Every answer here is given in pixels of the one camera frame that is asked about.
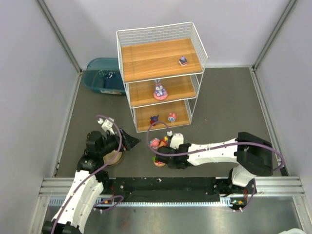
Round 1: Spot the tan overturned bowl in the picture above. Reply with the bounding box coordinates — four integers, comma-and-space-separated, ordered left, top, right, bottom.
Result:
103, 151, 123, 166

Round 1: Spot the blue stitch toy figure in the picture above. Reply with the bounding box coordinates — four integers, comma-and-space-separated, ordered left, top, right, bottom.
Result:
150, 115, 159, 126

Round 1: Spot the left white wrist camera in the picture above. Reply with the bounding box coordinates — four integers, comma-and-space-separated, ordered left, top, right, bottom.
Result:
97, 117, 115, 135

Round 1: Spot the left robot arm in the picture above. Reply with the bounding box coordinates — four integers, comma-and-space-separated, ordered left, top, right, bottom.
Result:
42, 129, 140, 234

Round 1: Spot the pink melody toy on shelf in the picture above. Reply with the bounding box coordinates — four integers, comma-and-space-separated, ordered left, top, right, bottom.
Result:
168, 113, 176, 123

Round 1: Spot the purple bunny pink donut toy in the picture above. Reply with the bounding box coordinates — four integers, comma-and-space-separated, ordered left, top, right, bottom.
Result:
153, 79, 168, 100

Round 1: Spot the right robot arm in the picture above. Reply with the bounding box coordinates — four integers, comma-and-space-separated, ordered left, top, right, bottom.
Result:
153, 132, 273, 195

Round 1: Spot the white wire wooden shelf rack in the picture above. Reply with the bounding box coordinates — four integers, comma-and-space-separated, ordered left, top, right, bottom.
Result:
116, 22, 208, 132

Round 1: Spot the small purple cake toy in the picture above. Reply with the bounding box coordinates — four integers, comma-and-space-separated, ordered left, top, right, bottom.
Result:
179, 56, 188, 66

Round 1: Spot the teal plastic bin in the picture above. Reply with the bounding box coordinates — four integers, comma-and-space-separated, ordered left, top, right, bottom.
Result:
82, 58, 125, 96

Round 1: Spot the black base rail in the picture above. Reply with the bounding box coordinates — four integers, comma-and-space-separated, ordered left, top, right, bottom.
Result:
108, 177, 231, 203

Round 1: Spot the dark blue object in bin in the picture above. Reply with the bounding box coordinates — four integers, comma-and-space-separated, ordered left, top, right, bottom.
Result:
104, 72, 116, 80

